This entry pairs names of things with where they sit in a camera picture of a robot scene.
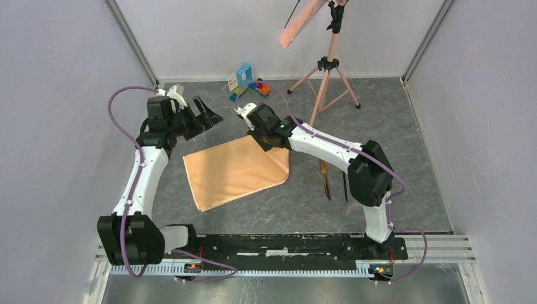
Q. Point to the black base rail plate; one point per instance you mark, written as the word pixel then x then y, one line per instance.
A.
pixel 295 251

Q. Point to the peach cloth napkin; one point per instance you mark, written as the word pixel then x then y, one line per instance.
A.
pixel 233 170

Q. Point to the colourful toy brick structure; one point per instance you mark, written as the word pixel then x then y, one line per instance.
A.
pixel 242 81

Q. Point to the iridescent rainbow knife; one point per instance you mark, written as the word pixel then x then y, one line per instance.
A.
pixel 323 170

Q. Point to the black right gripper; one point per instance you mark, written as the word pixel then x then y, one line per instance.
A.
pixel 265 146

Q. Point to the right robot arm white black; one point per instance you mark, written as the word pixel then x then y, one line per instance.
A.
pixel 368 172

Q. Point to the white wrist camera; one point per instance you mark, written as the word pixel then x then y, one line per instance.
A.
pixel 244 111
pixel 174 94

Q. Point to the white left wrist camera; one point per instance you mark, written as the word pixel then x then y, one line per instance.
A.
pixel 174 94

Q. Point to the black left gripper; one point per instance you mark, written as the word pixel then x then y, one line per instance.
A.
pixel 208 117

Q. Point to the pink tripod stand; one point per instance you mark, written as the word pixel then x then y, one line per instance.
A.
pixel 327 64

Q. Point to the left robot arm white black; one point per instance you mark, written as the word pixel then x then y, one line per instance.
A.
pixel 128 235

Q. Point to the aluminium frame rail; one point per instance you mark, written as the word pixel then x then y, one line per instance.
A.
pixel 442 273

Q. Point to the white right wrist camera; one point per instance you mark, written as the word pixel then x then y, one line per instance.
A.
pixel 244 111

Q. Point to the black utensil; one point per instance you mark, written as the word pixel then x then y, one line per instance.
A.
pixel 345 186

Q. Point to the pink panel on tripod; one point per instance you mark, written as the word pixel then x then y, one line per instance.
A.
pixel 298 23

